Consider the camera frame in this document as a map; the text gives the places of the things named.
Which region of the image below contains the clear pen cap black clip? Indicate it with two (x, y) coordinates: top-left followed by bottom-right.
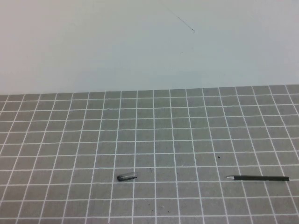
(117, 171), (138, 182)

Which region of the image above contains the black pen silver tip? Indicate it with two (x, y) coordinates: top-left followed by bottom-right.
(225, 175), (291, 182)

